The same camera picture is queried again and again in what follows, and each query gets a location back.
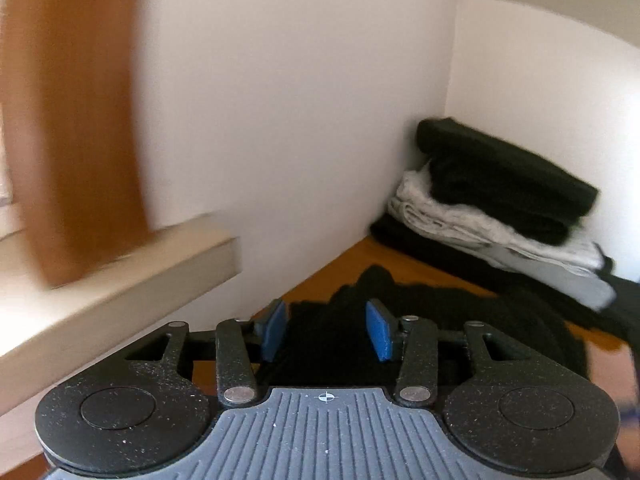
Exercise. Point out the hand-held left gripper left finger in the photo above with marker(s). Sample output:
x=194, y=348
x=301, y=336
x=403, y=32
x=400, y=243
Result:
x=272, y=332

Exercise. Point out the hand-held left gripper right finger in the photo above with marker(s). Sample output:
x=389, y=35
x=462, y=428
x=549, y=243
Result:
x=379, y=332

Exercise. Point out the flat black folded garment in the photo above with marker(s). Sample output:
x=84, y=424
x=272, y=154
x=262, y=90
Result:
x=425, y=256

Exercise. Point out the grey folded garment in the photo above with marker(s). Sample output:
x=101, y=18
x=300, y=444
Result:
x=500, y=246

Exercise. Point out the beige windowsill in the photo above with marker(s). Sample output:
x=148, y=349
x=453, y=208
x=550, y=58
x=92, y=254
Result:
x=125, y=285

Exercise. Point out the thin black folded garment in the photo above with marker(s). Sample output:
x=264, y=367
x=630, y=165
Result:
x=480, y=206

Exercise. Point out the wooden window trim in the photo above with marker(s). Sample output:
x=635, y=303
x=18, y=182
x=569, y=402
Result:
x=75, y=135

